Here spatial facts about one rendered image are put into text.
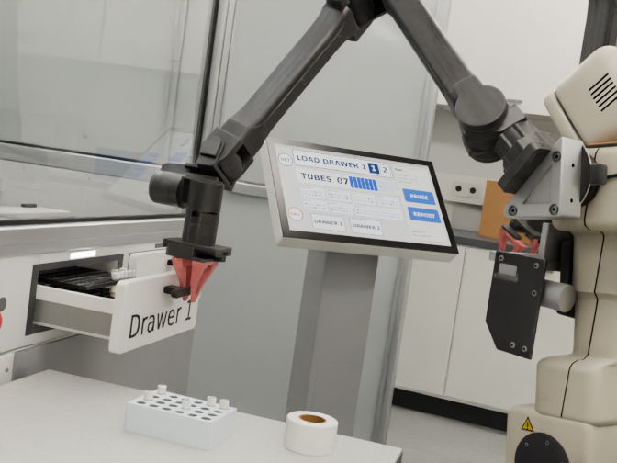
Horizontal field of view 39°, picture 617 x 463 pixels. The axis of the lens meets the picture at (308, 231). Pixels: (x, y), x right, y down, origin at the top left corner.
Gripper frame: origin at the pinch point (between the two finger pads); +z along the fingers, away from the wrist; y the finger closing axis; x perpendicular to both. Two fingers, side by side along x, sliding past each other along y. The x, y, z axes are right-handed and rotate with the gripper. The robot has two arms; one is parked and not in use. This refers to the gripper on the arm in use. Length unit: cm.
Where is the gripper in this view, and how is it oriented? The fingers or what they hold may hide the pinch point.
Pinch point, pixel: (189, 296)
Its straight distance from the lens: 148.7
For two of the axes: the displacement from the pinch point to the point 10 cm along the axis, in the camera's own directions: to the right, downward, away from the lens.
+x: -2.8, 0.2, -9.6
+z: -1.6, 9.8, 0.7
